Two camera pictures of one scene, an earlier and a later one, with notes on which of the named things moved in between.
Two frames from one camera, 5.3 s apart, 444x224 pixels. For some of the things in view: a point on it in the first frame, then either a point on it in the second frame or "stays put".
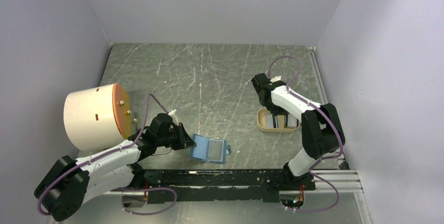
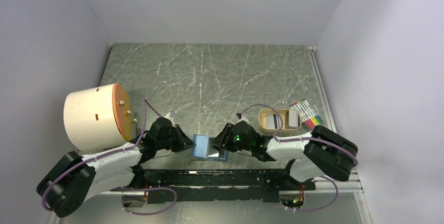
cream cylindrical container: x=97 y=118 stays put
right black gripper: x=278 y=111 to x=222 y=141
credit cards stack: x=291 y=121 stays put
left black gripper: x=184 y=140 stays put
